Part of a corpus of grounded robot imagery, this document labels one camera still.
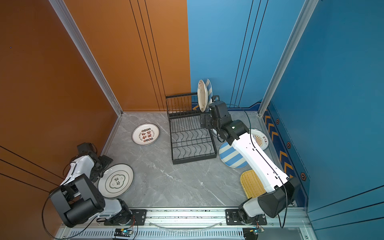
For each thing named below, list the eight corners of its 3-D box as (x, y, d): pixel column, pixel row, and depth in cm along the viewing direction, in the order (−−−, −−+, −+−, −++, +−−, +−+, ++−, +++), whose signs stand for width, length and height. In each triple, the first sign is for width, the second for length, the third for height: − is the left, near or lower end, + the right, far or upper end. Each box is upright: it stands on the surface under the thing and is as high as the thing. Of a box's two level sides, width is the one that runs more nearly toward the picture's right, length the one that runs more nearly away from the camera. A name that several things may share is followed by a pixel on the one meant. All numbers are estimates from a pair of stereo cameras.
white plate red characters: (129, 145, 103) (128, 143, 101) (136, 124, 115) (135, 122, 113) (157, 145, 103) (156, 143, 101) (161, 124, 115) (160, 122, 113)
